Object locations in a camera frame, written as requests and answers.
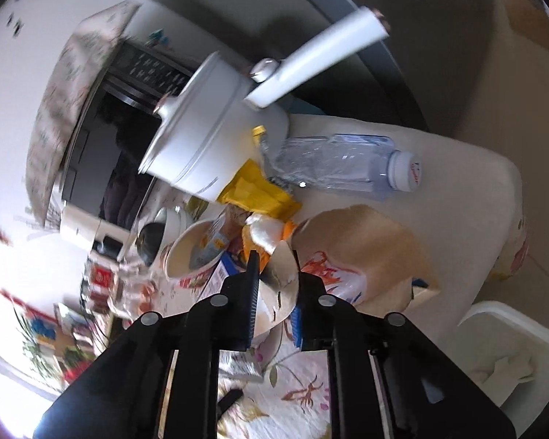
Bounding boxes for white small appliance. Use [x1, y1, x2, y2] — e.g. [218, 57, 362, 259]
[59, 203, 129, 263]

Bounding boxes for dark green squash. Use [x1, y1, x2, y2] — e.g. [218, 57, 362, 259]
[137, 222, 166, 262]

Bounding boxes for small bottle with gold cap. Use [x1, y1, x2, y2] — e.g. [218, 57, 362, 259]
[251, 125, 280, 170]

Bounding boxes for white tissue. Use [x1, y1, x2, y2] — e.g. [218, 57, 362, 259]
[248, 213, 285, 254]

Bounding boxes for white bowl with flower print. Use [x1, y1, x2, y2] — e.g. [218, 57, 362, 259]
[136, 207, 195, 268]

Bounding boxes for white plastic chair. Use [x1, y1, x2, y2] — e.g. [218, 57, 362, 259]
[457, 301, 549, 421]

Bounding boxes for white bag with red print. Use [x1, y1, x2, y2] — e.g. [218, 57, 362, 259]
[300, 251, 364, 307]

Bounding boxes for brown paper bag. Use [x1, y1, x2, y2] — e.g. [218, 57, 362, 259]
[293, 205, 441, 316]

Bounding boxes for white electric pot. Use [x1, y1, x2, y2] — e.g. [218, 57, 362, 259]
[138, 7, 389, 202]

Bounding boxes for black microwave oven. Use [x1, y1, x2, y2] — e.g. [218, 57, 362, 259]
[61, 39, 197, 234]

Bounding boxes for floral tablecloth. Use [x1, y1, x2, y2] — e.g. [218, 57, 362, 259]
[119, 112, 530, 439]

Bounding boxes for blue and white carton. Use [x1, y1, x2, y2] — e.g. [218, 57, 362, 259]
[200, 251, 249, 300]

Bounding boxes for beige torn paper scrap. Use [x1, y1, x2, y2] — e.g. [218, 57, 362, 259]
[256, 240, 301, 330]

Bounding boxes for clear plastic bottle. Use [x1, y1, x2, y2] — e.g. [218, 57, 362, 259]
[261, 134, 424, 199]

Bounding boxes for small printed box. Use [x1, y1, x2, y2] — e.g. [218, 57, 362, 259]
[219, 351, 265, 382]

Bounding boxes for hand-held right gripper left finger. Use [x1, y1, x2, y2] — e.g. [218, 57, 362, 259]
[32, 251, 261, 439]

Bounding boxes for instant noodle cup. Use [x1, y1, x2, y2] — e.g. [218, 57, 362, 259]
[164, 218, 232, 291]

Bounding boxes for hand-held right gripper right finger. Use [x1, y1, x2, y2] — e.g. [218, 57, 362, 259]
[290, 249, 518, 439]

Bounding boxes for floral cover cloth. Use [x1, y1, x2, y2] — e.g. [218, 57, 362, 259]
[25, 0, 142, 227]

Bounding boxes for grey refrigerator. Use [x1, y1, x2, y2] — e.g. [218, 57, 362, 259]
[137, 0, 490, 135]

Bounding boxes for red packet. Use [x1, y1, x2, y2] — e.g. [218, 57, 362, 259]
[90, 266, 118, 291]

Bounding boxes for yellow wrapper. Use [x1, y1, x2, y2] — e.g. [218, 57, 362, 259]
[217, 159, 303, 218]

